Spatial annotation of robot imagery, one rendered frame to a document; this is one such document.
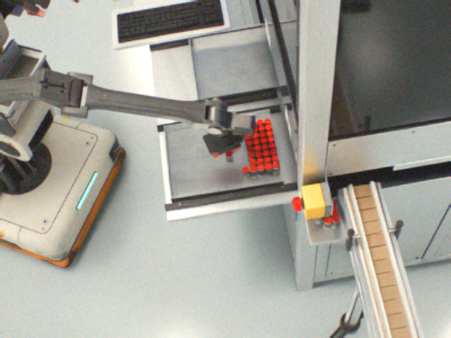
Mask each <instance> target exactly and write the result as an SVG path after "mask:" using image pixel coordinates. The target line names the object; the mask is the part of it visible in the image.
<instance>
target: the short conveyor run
mask: <svg viewBox="0 0 451 338"><path fill-rule="evenodd" d="M337 200H338V203H339V207H340V210H341V215H342V219H343V222H344V226H345V231H346V235H347V239H346V244H345V245H346V248H347V251H349V254H350V260H351V261H350V263H351V266H352V269H353V272H354V278H355V282H356V285H357V288H358V293H359V297H360V300H361V304H362V309H363V313H364V316H365V323H366V329H367V332H368V336H369V338H424V335H423V332H422V329H421V326H420V321H419V319H418V315H417V313H416V305H415V303H414V300H413V298H412V293H411V290H410V286H409V284H408V279H407V276H406V274H405V268H404V265H403V260H402V257H401V254H400V251H399V247H398V244H397V240H398V238H399V235H400V232H401V228H402V227H403V221H402V220H397V221H396V223H395V227H394V228H393V227H392V224H391V219H390V217H389V214H388V208H387V203H386V201H385V197H384V194H383V190H382V187H381V184H380V182H377V183H375V182H374V180H371V181H370V184H365V185H360V186H355V187H353V186H352V184H348V187H347V188H346V189H345V188H343V189H339V190H337Z"/></svg>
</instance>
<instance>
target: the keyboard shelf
mask: <svg viewBox="0 0 451 338"><path fill-rule="evenodd" d="M194 1H199V0H134V6H130V7H125V8H120V9H116V10H112V21H111V27H112V40H113V49H114V50H115V51H120V50H125V49H130V48H133V47H139V46H144V45H149V44H150V42H155V41H160V40H165V39H173V38H178V37H183V36H188V35H197V34H202V33H206V32H212V31H221V30H226V29H231V28H232V27H231V22H230V14H229V10H228V5H227V1H226V0H220V1H221V9H222V13H223V19H224V25H222V26H217V27H208V28H203V29H198V30H193V31H184V32H179V33H174V34H169V35H160V36H155V37H150V38H145V39H138V40H135V41H130V42H125V43H118V31H117V14H122V13H126V12H131V11H137V10H146V9H151V8H156V7H161V6H170V5H175V4H181V3H186V2H194Z"/></svg>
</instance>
